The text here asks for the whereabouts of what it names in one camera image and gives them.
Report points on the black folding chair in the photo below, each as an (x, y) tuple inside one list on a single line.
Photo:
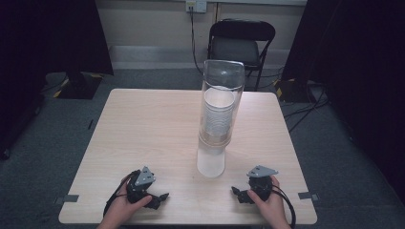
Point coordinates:
[(235, 49)]

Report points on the white wall socket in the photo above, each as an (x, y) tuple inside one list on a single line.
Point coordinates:
[(196, 5)]

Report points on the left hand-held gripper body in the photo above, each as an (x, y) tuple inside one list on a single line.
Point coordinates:
[(139, 191)]

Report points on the black stand base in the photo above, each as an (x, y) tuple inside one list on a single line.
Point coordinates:
[(294, 90), (79, 87)]

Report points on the black curtain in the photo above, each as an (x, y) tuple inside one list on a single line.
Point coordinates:
[(359, 63), (47, 35)]

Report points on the clear tube cup dispenser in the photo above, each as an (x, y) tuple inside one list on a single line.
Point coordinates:
[(211, 159)]

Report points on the person's left hand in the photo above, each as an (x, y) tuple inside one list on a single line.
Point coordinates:
[(122, 208)]

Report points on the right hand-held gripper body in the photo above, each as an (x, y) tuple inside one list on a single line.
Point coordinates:
[(261, 186)]

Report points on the person's right hand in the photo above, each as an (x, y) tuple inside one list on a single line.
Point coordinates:
[(272, 208)]

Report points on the stack of white paper cups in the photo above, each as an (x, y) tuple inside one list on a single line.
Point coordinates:
[(219, 111)]

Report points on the grey tape piece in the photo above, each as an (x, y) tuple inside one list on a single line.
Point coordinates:
[(308, 196), (67, 199)]

